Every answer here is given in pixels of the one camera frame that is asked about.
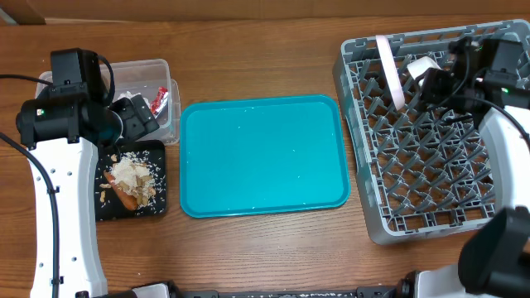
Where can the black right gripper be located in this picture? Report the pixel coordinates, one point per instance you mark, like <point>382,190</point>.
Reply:
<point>433,80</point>

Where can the orange carrot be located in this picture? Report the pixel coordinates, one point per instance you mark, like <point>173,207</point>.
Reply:
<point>128,201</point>

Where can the bowl of food scraps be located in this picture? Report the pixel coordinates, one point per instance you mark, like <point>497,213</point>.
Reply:
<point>418,68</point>

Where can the large pink plate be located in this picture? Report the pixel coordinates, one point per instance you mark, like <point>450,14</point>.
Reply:
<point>390,71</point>

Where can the black tray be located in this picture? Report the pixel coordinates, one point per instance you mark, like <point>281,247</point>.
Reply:
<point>132,182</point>

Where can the clear plastic bin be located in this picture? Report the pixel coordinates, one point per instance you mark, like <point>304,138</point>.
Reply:
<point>157,83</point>

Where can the pile of rice and peanuts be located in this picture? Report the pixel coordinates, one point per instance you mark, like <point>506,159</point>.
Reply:
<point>134,176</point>

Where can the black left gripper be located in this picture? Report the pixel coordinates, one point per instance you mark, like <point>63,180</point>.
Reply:
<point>137,116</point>

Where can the large white napkin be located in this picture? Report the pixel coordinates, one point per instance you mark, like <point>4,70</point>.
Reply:
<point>127,95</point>

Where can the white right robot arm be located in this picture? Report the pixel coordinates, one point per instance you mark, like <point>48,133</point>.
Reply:
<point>482,85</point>

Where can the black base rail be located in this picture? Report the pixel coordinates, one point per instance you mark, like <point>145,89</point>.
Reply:
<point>290,293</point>

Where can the red snack wrapper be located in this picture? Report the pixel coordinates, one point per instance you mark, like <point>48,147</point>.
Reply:
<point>159,102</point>

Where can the grey dishwasher rack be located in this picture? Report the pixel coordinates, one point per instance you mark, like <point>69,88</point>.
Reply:
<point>420,174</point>

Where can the teal plastic tray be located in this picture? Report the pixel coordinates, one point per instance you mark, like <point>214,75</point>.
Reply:
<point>262,156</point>

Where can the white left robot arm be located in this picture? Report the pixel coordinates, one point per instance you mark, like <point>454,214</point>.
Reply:
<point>67,258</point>

